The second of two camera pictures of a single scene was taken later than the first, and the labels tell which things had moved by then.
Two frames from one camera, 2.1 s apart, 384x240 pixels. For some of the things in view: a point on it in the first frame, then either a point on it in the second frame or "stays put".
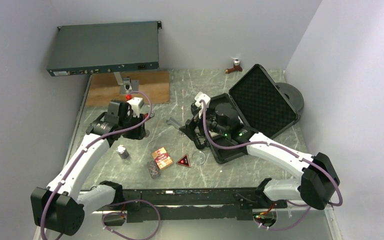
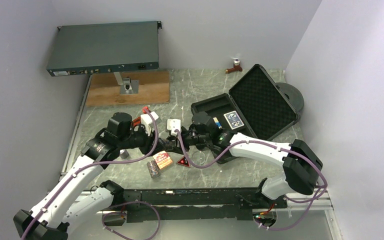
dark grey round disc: x=293 y=95 stays put
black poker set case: x=263 y=107 stays put
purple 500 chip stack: x=122 y=151 stays put
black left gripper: x=138 y=134 to x=148 y=140
